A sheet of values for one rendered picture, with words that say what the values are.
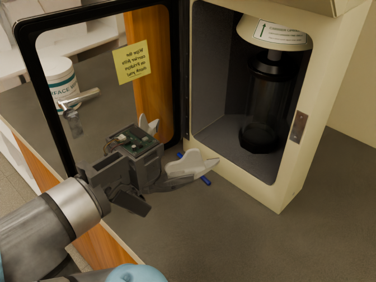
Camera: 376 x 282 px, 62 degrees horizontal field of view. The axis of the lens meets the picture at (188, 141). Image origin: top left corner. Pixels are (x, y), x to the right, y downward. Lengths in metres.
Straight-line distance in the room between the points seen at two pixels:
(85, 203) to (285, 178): 0.43
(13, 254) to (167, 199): 0.45
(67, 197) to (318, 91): 0.41
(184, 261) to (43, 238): 0.36
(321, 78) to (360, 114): 0.53
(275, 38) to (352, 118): 0.54
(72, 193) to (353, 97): 0.85
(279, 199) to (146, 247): 0.32
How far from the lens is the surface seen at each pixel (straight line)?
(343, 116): 1.09
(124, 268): 0.32
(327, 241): 0.79
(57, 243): 0.43
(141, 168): 0.45
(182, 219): 0.76
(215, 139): 0.84
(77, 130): 0.66
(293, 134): 0.63
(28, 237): 0.42
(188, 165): 0.49
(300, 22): 0.54
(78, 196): 0.43
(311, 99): 0.58
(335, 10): 0.48
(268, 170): 0.78
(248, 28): 0.63
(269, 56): 0.70
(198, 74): 0.75
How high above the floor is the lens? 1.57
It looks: 42 degrees down
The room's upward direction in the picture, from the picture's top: straight up
